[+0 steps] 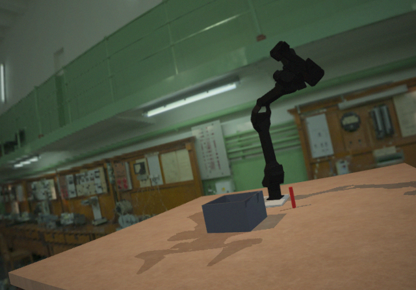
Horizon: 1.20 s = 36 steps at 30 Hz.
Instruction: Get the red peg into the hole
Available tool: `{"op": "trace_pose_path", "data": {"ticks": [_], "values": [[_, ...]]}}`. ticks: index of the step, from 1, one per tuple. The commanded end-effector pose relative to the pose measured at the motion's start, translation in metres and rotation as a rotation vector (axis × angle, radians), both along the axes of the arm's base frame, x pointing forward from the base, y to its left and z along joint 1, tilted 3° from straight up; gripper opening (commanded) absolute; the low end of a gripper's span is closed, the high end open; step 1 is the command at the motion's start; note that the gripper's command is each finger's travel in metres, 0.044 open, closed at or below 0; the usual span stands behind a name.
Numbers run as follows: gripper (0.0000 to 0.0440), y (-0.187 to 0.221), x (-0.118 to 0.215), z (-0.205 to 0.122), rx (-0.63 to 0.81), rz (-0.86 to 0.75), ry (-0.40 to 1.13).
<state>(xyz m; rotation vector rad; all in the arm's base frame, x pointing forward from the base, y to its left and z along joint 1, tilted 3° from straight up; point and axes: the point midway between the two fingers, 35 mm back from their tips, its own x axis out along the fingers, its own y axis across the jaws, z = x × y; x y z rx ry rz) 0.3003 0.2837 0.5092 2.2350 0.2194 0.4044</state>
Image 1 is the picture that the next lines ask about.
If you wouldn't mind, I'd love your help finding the red peg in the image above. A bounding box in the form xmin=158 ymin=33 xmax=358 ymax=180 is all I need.
xmin=289 ymin=187 xmax=296 ymax=208

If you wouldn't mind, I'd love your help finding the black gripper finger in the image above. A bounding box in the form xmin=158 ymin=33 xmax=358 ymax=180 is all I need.
xmin=303 ymin=58 xmax=322 ymax=81
xmin=272 ymin=42 xmax=290 ymax=59

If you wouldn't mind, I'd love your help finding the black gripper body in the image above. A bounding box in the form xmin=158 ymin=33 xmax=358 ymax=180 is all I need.
xmin=270 ymin=41 xmax=324 ymax=87

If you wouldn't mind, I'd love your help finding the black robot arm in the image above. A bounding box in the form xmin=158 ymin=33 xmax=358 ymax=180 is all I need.
xmin=250 ymin=57 xmax=307 ymax=200

